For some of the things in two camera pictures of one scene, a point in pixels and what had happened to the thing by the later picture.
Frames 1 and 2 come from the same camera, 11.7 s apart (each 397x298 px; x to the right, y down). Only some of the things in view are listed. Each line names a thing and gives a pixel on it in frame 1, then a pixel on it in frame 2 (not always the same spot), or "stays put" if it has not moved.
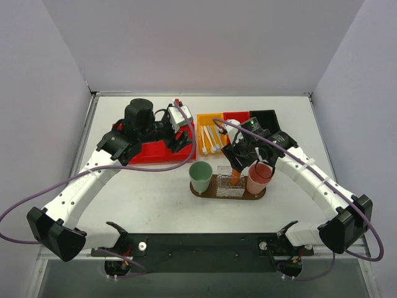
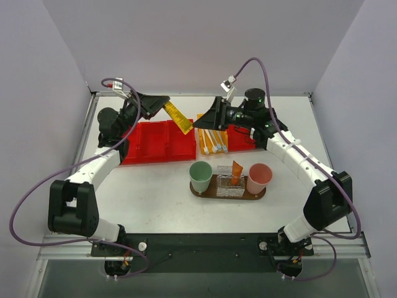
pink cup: [259, 175] stays put
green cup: [200, 174] stays put
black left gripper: [173, 138] -> [139, 105]
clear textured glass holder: [224, 187] stays put
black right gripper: [237, 158] -> [220, 113]
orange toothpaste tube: [235, 177] stays put
